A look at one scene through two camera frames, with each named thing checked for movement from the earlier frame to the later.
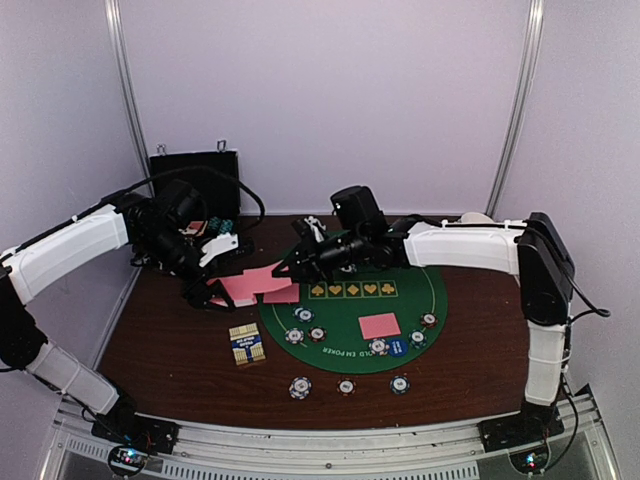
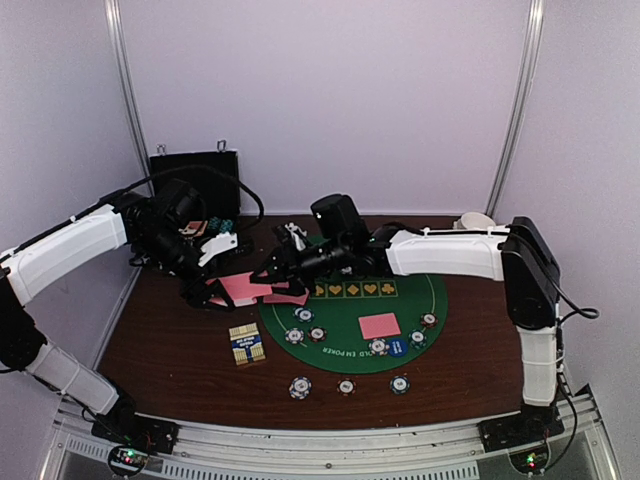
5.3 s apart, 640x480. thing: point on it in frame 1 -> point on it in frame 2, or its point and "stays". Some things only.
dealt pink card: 242,287 -> 293,299
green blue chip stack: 399,385 stays
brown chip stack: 346,386 stays
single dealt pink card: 288,294 stays
